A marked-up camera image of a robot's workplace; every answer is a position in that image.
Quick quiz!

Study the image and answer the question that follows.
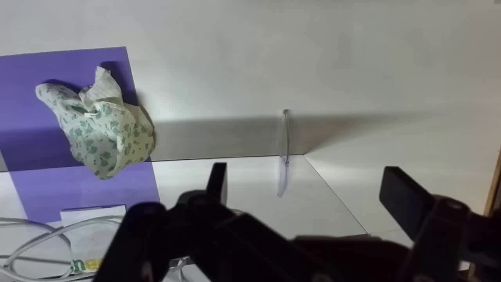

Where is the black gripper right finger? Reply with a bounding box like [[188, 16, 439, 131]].
[[378, 165, 437, 243]]

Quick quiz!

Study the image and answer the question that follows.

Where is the long white cable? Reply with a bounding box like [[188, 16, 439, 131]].
[[0, 253, 96, 282]]

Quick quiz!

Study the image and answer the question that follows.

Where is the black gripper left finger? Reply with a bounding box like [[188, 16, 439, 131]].
[[206, 162, 229, 206]]

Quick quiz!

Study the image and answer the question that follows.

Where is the white looped cable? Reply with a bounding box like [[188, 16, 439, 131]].
[[0, 217, 127, 281]]

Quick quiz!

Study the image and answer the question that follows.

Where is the flat transparent acrylic stand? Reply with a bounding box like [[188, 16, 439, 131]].
[[276, 109, 293, 200]]

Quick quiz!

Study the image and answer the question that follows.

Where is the white towel with green print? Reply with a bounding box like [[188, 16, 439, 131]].
[[35, 65, 159, 182]]

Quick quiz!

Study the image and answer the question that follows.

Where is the purple rectangular mat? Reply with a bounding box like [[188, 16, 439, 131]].
[[0, 46, 162, 225]]

